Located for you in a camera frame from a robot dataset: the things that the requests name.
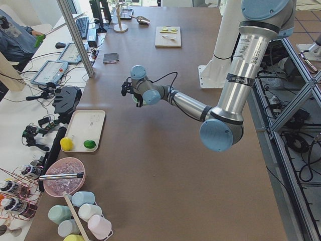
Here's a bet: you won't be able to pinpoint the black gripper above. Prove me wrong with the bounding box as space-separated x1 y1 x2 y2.
133 90 143 107

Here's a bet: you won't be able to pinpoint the light green ceramic bowl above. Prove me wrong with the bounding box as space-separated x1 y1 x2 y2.
132 95 138 103

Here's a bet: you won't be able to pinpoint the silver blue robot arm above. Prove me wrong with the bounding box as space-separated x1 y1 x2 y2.
127 1 296 152

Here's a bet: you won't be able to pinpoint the metal tongs in bowl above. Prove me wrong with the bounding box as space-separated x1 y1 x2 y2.
38 172 85 181

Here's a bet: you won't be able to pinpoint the pink bowl with ice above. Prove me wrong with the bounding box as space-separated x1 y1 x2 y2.
43 157 86 197

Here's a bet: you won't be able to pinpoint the dark grey cloth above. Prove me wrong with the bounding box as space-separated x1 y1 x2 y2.
103 53 119 64

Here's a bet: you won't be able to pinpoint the cream plastic tray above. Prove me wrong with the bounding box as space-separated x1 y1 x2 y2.
61 110 105 153

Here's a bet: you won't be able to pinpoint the wooden cutting board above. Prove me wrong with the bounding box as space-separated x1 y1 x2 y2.
154 26 182 48

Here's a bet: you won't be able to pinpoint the green lime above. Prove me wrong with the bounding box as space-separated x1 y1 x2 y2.
83 140 96 149

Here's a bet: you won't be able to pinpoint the black metal stand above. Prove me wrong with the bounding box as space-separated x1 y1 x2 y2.
52 86 82 124

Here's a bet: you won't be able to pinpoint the yellow plastic knife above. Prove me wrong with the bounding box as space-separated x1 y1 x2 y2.
159 30 177 34

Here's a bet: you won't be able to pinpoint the wooden mug tree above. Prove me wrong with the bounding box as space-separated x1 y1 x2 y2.
113 3 128 33

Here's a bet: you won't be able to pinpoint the metal scoop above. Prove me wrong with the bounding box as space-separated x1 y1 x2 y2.
130 15 150 26

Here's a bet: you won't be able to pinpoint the yellow lemon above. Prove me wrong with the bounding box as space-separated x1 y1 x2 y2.
60 137 73 151

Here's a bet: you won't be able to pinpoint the upper teach pendant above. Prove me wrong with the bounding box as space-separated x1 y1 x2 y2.
31 60 69 86

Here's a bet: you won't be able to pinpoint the black keyboard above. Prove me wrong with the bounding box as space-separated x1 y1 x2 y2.
75 17 89 39

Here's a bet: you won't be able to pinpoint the black computer mouse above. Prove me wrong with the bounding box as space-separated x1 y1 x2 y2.
55 42 66 49

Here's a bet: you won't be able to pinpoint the black monitor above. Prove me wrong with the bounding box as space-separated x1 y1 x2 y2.
89 0 112 34

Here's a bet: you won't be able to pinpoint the light blue cup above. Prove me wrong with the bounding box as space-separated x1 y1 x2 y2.
72 191 95 207

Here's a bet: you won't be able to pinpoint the white cup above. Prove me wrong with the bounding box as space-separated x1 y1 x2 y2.
78 203 102 222

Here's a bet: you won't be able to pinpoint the pink cup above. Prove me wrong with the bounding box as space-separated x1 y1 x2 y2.
87 214 112 240

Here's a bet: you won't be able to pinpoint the mint green cup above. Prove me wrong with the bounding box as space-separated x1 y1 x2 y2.
48 205 72 224

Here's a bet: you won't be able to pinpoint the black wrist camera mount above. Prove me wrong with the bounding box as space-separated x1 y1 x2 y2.
121 77 133 96

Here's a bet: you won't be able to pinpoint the black camera cable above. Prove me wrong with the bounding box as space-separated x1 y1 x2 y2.
125 72 179 96

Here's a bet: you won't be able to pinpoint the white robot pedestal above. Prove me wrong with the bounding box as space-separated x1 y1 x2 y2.
198 1 244 89

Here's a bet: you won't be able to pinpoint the aluminium frame post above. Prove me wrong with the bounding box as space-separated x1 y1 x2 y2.
57 0 94 77

